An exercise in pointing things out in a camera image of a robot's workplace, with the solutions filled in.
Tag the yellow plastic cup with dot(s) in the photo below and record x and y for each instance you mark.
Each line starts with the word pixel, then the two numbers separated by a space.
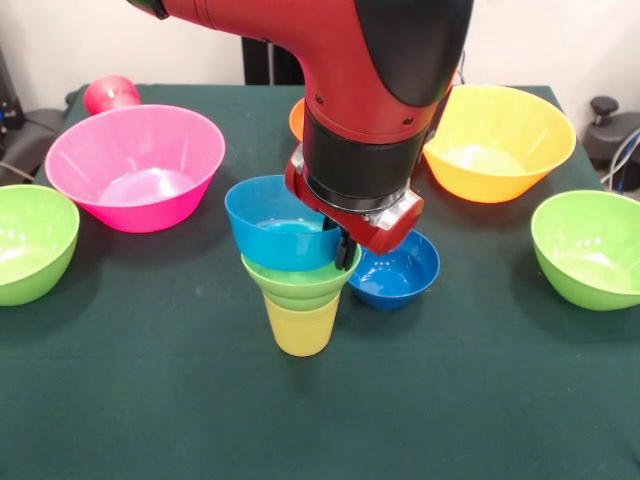
pixel 302 335

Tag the black computer tower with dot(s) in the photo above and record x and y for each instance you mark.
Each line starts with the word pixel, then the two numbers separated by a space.
pixel 7 100

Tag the large green plastic bowl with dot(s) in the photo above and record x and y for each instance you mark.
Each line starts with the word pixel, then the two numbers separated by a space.
pixel 590 250
pixel 30 250

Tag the large pink plastic bowl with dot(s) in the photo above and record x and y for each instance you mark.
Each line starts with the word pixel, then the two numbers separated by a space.
pixel 135 170

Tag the red plastic cup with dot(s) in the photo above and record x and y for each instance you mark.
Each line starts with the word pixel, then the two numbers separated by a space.
pixel 110 95

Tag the light blue plastic bowl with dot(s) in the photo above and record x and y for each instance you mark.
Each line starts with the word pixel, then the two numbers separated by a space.
pixel 280 245

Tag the small green plastic bowl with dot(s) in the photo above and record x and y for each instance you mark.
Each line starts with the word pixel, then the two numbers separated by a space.
pixel 300 287

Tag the dark blue plastic bowl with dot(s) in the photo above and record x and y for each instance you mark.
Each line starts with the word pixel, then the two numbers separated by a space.
pixel 400 287

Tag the dark green tablecloth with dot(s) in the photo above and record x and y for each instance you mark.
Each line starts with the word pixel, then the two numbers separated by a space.
pixel 200 400

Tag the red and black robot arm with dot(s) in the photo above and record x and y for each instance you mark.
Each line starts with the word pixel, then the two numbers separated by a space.
pixel 360 75

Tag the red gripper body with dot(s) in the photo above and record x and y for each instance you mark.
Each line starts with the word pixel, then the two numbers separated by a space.
pixel 385 242

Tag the large orange plastic bowl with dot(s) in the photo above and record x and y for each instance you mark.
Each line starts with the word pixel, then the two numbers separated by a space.
pixel 505 150

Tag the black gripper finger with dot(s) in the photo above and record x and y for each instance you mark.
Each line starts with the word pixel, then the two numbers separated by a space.
pixel 343 252
pixel 331 226

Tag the red-orange plastic bowl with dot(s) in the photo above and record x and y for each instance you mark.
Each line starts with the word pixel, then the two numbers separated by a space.
pixel 296 122

